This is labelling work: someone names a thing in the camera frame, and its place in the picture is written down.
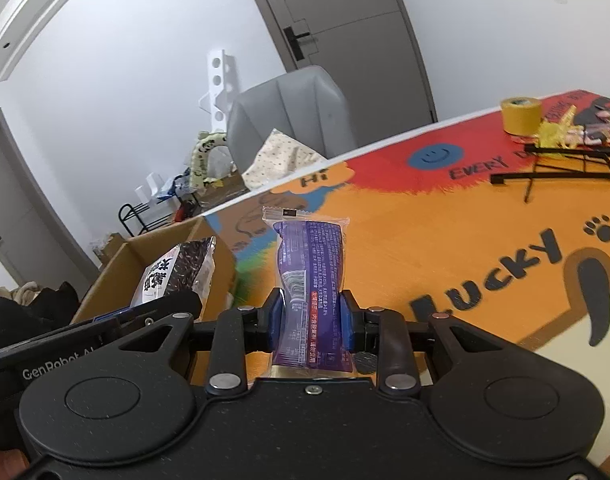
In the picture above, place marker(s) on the grey door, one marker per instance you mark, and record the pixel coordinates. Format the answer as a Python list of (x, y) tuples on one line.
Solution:
[(355, 35), (25, 210)]

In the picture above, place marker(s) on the dark clothing pile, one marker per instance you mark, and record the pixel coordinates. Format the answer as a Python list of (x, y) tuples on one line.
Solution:
[(15, 320)]

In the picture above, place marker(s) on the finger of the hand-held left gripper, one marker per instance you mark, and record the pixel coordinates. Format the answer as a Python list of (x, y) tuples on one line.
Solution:
[(170, 305), (112, 316)]

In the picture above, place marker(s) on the black white snack packet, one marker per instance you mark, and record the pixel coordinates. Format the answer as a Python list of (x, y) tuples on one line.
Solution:
[(175, 270)]

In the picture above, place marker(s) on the purple bread packet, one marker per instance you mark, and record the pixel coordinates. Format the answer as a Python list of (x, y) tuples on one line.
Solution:
[(310, 260)]

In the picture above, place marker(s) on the small printed brown box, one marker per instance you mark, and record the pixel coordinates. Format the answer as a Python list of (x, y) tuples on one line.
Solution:
[(110, 247)]

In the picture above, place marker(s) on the yellow tape roll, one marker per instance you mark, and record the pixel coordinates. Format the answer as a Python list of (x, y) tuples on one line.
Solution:
[(520, 117)]

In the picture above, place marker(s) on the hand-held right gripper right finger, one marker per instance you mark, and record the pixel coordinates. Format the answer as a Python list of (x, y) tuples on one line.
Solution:
[(346, 320)]

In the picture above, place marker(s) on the white plastic holder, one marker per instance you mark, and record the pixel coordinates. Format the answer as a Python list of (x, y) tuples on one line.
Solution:
[(150, 187)]

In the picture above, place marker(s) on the black shoe rack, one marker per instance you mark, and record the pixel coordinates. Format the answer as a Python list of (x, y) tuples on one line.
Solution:
[(127, 208)]

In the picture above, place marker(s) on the dotted cream cushion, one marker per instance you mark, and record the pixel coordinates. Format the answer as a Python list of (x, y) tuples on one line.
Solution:
[(280, 160)]

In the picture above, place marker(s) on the small wrapped candies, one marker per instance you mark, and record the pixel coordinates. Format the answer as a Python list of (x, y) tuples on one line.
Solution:
[(600, 132)]

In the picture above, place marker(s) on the taped brown cardboard box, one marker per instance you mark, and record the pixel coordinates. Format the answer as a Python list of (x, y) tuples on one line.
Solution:
[(225, 190)]

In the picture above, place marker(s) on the grey chair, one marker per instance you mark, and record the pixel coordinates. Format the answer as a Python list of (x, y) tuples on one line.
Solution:
[(295, 105)]

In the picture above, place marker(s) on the blue plastic bag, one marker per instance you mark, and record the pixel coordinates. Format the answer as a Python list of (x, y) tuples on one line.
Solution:
[(177, 187)]

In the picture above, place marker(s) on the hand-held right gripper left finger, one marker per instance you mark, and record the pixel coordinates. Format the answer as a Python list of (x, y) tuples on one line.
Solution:
[(274, 320)]

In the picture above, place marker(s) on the white perforated board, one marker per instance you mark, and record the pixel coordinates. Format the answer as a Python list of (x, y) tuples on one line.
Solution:
[(220, 85)]

